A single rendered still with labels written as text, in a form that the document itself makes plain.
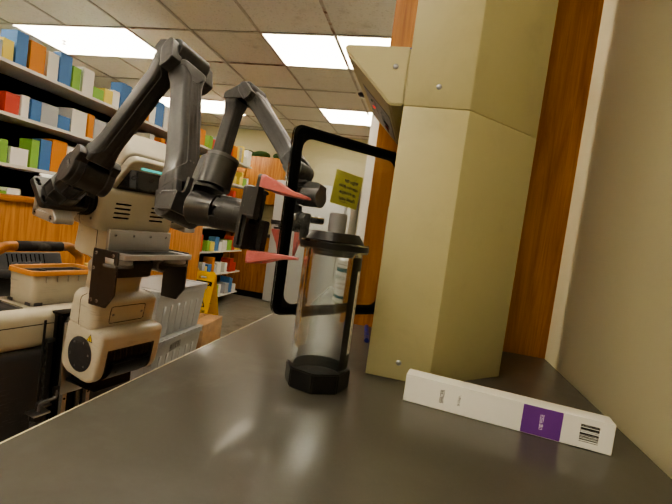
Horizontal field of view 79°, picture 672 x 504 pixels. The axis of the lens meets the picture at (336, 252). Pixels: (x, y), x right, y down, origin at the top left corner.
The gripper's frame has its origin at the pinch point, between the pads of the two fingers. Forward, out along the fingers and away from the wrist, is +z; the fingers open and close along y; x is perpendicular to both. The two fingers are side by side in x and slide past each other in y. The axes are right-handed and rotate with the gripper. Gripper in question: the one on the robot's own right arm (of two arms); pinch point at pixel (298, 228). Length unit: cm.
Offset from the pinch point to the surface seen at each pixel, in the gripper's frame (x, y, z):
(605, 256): 33, 7, 54
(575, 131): 47, 37, 47
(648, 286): 16, 2, 55
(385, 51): 7.5, 32.9, 6.2
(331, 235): -3.7, -0.2, 6.6
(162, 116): 262, 83, -252
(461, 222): 11.2, 6.6, 24.5
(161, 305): 163, -62, -141
